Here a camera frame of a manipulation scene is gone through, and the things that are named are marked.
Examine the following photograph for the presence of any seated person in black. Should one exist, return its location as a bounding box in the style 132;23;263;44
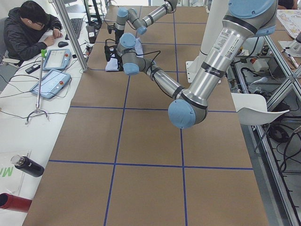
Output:
4;0;62;64

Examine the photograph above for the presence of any near teach pendant tablet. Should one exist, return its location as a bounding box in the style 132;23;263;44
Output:
40;69;71;99

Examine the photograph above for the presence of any small black phone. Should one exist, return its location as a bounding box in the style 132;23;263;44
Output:
25;64;40;74

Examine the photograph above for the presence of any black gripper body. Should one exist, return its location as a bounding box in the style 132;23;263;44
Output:
107;23;125;44
104;39;123;71

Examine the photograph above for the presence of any blue striped button shirt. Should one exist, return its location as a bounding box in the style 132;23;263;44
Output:
104;38;144;72

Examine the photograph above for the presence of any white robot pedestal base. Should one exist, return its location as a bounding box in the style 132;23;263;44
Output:
186;0;229;83

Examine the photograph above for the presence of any red water bottle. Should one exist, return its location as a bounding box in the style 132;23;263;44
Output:
0;193;32;213

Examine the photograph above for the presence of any aluminium frame post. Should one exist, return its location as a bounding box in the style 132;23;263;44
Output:
53;0;88;72

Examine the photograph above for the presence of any black water bottle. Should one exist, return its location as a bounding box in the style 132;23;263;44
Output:
11;155;44;178

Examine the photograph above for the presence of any teach pendant tablet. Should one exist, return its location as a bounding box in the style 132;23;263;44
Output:
40;69;71;99
43;48;72;71

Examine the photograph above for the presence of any black keyboard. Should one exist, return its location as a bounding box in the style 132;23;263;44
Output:
70;18;83;39

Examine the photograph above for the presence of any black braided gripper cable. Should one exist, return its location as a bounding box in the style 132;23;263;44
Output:
136;50;162;73

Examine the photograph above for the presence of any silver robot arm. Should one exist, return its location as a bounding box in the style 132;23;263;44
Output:
107;0;178;44
105;0;278;129

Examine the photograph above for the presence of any far teach pendant tablet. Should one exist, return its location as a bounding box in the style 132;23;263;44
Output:
43;48;72;71

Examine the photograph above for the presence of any white plastic chair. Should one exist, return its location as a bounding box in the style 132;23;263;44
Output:
231;93;289;126

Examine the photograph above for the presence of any black computer mouse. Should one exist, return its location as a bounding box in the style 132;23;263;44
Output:
57;41;69;48

